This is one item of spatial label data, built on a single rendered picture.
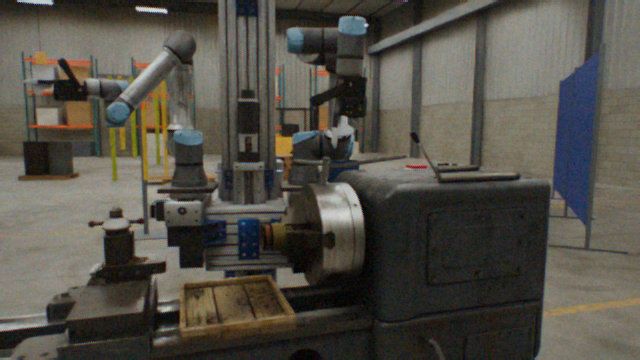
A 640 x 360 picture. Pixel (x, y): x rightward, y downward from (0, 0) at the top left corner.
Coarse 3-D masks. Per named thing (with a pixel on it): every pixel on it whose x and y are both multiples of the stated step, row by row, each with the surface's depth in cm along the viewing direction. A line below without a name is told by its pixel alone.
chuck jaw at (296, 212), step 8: (296, 200) 140; (288, 208) 137; (296, 208) 138; (304, 208) 139; (288, 216) 136; (296, 216) 137; (304, 216) 137; (288, 224) 135; (296, 224) 136; (304, 224) 137
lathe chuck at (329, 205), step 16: (304, 192) 139; (320, 192) 129; (336, 192) 130; (320, 208) 124; (336, 208) 125; (320, 224) 124; (336, 224) 123; (352, 224) 125; (336, 240) 123; (352, 240) 124; (320, 256) 125; (336, 256) 123; (352, 256) 125; (320, 272) 125; (336, 272) 126
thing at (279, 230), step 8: (272, 224) 132; (280, 224) 132; (264, 232) 129; (272, 232) 130; (280, 232) 130; (264, 240) 129; (272, 240) 130; (280, 240) 130; (264, 248) 130; (272, 248) 131; (280, 248) 131
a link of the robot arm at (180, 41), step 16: (176, 32) 182; (176, 48) 177; (192, 48) 183; (160, 64) 175; (176, 64) 180; (144, 80) 173; (160, 80) 177; (128, 96) 171; (144, 96) 175; (112, 112) 167; (128, 112) 170
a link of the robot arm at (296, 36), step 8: (288, 32) 129; (296, 32) 128; (304, 32) 128; (312, 32) 129; (320, 32) 129; (288, 40) 129; (296, 40) 128; (304, 40) 128; (312, 40) 128; (320, 40) 128; (288, 48) 130; (296, 48) 130; (304, 48) 130; (312, 48) 130; (320, 48) 130; (304, 56) 150; (312, 56) 158; (320, 56) 166; (320, 64) 170
